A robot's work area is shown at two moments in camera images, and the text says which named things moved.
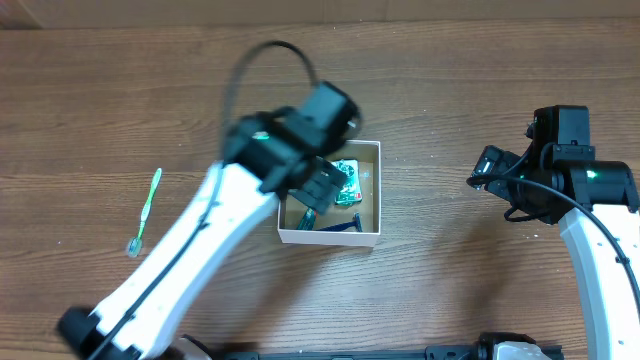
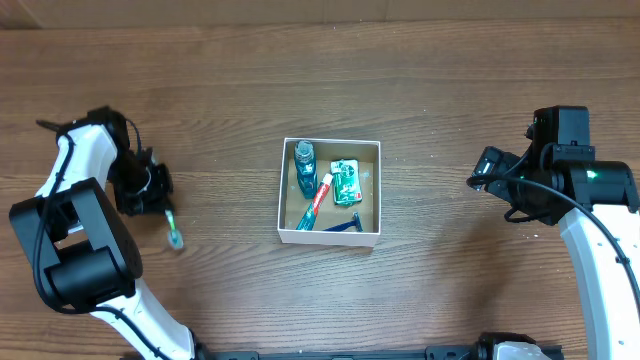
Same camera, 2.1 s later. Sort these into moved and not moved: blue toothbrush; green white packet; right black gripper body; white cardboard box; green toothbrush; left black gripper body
Moved: green toothbrush; left black gripper body
Not moved: green white packet; right black gripper body; blue toothbrush; white cardboard box
